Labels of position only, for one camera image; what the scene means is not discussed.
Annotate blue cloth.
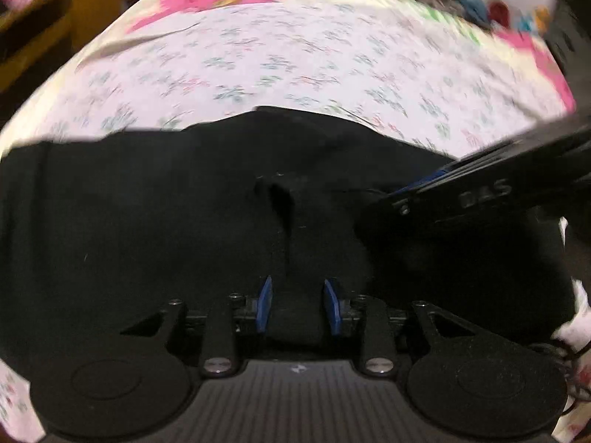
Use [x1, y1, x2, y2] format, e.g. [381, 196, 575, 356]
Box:
[455, 0, 488, 21]

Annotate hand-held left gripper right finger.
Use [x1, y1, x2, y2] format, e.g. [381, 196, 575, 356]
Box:
[322, 278, 482, 378]

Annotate wooden desk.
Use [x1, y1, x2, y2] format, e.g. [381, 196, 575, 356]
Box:
[0, 0, 153, 97]

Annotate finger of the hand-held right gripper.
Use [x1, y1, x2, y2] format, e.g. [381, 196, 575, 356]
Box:
[392, 138, 555, 195]

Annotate dark wooden headboard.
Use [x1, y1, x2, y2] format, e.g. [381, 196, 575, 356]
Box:
[545, 0, 591, 111]

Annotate floral bed sheet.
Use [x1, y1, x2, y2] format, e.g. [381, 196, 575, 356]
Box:
[0, 0, 591, 443]

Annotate black pants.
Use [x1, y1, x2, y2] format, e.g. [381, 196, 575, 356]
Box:
[0, 106, 575, 361]

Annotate colourful printed bag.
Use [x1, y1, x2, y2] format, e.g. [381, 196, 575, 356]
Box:
[519, 6, 553, 34]

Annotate red cloth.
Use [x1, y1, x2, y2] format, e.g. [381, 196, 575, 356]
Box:
[489, 0, 511, 25]

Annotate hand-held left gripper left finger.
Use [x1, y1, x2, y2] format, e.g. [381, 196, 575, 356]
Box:
[119, 276, 274, 378]

